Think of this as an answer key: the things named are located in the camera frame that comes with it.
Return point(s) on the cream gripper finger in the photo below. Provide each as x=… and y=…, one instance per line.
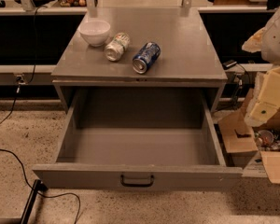
x=254, y=43
x=266, y=98

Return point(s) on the blue pepsi can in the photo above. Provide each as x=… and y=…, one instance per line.
x=146, y=57

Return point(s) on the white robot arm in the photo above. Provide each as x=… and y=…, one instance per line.
x=271, y=40

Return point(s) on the crushed can in box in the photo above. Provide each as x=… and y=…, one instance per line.
x=264, y=138

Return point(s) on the green and white soda can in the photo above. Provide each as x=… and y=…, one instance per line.
x=116, y=48

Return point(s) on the open grey top drawer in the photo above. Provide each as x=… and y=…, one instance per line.
x=139, y=132

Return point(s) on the small black device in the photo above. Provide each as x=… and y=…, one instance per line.
x=229, y=64

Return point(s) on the brown cardboard box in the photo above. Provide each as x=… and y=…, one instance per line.
x=240, y=138

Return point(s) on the grey metal cabinet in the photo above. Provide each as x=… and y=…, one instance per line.
x=188, y=57

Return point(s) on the white ceramic bowl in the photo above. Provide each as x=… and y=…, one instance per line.
x=94, y=32

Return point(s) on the black metal stand leg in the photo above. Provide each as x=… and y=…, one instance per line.
x=37, y=188

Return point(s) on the black drawer handle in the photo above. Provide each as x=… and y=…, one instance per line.
x=136, y=182

